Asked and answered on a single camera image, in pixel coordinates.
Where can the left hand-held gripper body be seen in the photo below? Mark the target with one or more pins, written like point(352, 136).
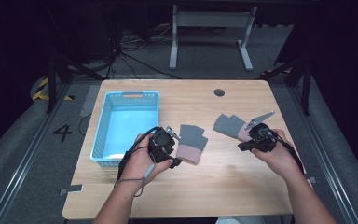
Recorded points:
point(161, 144)

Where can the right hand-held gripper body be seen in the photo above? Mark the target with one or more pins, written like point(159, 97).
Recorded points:
point(262, 138)

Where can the grey and pink sock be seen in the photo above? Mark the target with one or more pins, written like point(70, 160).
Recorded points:
point(192, 140)

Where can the light blue plastic basket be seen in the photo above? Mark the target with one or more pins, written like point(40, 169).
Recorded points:
point(127, 127)

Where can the person's right hand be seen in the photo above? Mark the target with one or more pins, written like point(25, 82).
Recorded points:
point(281, 158)

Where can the person's left hand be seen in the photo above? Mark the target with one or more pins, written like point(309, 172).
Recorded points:
point(138, 161)

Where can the black metal stand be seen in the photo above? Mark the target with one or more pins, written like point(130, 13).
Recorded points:
point(306, 90)
point(52, 84)

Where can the white cloth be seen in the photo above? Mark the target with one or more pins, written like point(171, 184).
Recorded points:
point(239, 220)

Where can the yellow and black hazard tape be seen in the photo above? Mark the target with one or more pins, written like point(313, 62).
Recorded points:
point(40, 88)

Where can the small grey metal bracket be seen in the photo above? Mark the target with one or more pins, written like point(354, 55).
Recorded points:
point(312, 179)
point(74, 188)

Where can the aluminium floor rail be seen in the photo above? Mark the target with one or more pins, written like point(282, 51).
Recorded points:
point(28, 158)
point(326, 155)

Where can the white metal stand frame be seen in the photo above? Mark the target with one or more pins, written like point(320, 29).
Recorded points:
point(211, 19)

